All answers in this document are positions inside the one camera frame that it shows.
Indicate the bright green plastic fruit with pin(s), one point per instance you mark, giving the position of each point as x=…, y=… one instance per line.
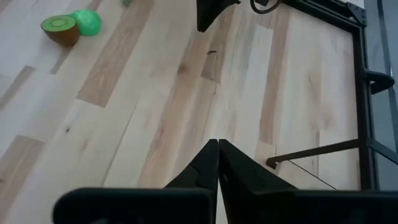
x=90, y=21

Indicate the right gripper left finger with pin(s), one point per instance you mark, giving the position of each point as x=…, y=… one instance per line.
x=140, y=205

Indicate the brown-skinned kiwi half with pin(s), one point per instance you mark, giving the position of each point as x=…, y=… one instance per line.
x=60, y=29

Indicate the black curved frame bracket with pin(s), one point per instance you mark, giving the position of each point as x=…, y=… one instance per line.
x=379, y=81

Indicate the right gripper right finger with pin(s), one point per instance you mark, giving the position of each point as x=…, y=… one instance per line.
x=280, y=207

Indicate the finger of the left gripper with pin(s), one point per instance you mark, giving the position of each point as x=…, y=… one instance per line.
x=211, y=12

